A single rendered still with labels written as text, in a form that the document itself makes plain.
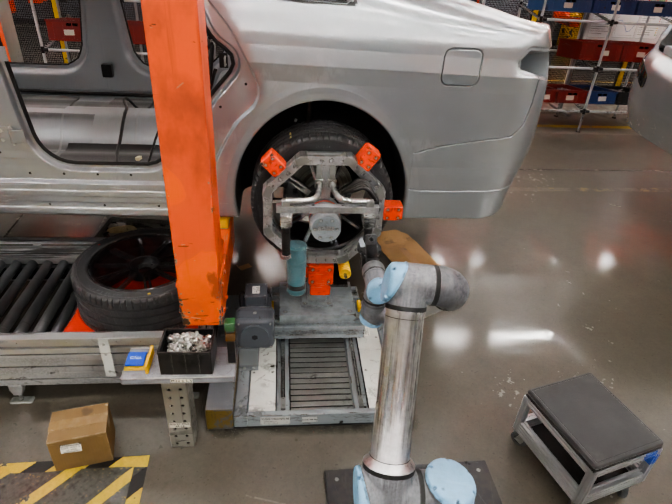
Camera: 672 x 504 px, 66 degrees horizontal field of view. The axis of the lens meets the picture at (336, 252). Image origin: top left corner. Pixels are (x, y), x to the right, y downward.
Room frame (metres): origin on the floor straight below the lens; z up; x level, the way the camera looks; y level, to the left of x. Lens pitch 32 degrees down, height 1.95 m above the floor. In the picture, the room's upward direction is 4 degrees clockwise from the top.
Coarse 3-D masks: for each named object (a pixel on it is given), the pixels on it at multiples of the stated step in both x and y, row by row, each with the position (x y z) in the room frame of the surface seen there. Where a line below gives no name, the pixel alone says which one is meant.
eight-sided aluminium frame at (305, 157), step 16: (304, 160) 2.05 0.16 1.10; (336, 160) 2.07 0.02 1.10; (352, 160) 2.07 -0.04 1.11; (272, 176) 2.08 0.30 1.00; (288, 176) 2.04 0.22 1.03; (368, 176) 2.09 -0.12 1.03; (272, 192) 2.04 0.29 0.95; (384, 192) 2.10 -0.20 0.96; (272, 224) 2.09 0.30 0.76; (272, 240) 2.04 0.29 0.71; (352, 240) 2.14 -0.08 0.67; (320, 256) 2.06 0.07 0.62; (336, 256) 2.07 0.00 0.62; (352, 256) 2.08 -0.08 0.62
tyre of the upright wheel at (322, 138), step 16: (288, 128) 2.33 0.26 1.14; (304, 128) 2.26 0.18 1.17; (320, 128) 2.24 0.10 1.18; (336, 128) 2.26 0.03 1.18; (352, 128) 2.36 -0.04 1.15; (272, 144) 2.25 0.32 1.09; (288, 144) 2.14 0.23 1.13; (304, 144) 2.14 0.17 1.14; (320, 144) 2.14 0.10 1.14; (336, 144) 2.15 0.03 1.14; (352, 144) 2.16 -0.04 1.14; (288, 160) 2.13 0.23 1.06; (256, 176) 2.12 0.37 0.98; (384, 176) 2.18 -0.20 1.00; (256, 192) 2.11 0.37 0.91; (256, 208) 2.11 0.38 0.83; (256, 224) 2.12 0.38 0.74; (384, 224) 2.19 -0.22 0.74
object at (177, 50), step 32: (160, 0) 1.63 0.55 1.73; (192, 0) 1.64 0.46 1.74; (160, 32) 1.63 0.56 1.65; (192, 32) 1.64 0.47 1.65; (160, 64) 1.63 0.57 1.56; (192, 64) 1.64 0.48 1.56; (160, 96) 1.62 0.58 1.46; (192, 96) 1.64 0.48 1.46; (160, 128) 1.62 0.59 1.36; (192, 128) 1.63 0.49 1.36; (192, 160) 1.63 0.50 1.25; (192, 192) 1.63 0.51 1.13; (192, 224) 1.63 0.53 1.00; (192, 256) 1.63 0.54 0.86; (192, 288) 1.63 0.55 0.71; (224, 288) 1.75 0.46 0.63; (192, 320) 1.63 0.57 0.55
